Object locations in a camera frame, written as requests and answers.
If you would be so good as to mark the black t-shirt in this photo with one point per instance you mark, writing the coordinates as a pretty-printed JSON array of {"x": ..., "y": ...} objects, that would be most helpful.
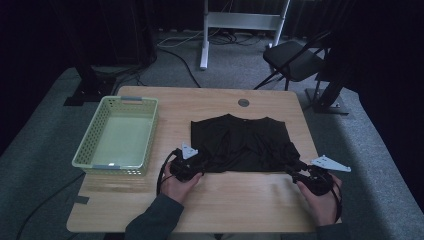
[{"x": 243, "y": 143}]

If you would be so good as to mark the black stand with flat base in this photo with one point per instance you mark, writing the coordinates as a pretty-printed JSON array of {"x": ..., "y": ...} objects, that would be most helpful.
[{"x": 90, "y": 90}]

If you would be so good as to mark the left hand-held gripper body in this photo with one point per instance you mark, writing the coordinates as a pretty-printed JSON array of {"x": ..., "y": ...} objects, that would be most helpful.
[{"x": 186, "y": 165}]

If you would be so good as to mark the person's left hand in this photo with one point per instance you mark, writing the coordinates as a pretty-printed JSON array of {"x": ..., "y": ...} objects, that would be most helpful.
[{"x": 178, "y": 188}]

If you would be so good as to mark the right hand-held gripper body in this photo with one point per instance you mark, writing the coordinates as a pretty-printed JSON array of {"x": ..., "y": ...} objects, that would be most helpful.
[{"x": 316, "y": 181}]

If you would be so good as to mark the dark tape piece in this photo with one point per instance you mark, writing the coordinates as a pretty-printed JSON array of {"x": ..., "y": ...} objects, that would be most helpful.
[{"x": 81, "y": 200}]

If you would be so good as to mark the light green plastic basket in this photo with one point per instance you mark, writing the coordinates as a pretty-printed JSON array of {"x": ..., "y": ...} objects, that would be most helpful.
[{"x": 121, "y": 140}]

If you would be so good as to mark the white metal stand frame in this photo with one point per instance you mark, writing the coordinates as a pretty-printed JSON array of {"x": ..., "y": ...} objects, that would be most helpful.
[{"x": 240, "y": 20}]

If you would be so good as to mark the black folding chair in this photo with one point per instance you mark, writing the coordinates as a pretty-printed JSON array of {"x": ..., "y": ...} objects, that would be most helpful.
[{"x": 293, "y": 60}]

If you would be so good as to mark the person's right hand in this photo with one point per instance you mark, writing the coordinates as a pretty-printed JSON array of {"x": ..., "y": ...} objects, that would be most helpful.
[{"x": 321, "y": 206}]

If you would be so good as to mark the grey round table grommet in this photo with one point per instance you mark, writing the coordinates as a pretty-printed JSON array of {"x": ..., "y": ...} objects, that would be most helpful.
[{"x": 243, "y": 102}]

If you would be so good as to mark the black stand with metal plate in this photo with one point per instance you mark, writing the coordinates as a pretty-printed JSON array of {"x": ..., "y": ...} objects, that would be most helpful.
[{"x": 328, "y": 96}]

